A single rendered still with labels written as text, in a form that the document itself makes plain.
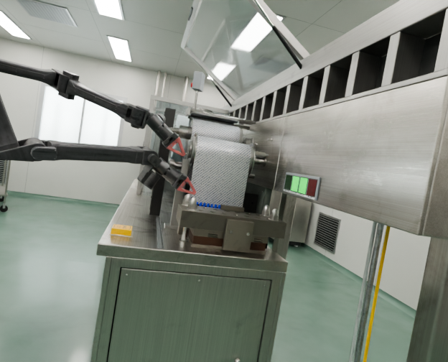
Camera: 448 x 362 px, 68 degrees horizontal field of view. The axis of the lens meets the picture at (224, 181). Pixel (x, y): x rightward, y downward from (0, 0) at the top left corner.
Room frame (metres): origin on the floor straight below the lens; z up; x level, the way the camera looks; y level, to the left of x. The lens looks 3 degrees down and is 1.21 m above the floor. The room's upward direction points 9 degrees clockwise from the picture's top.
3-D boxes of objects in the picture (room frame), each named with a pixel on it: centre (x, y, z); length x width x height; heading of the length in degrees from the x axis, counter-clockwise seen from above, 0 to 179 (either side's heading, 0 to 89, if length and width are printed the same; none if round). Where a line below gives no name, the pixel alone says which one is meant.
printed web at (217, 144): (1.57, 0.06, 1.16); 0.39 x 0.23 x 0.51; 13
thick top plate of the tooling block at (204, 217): (1.28, -0.05, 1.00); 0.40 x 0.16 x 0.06; 103
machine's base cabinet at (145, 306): (2.34, 0.31, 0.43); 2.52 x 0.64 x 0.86; 13
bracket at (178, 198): (1.44, 0.20, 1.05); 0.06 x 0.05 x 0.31; 103
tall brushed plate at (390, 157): (2.15, -0.14, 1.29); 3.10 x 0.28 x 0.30; 13
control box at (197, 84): (1.96, 0.25, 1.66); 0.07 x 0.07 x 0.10; 80
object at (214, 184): (1.38, 0.02, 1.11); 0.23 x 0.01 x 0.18; 103
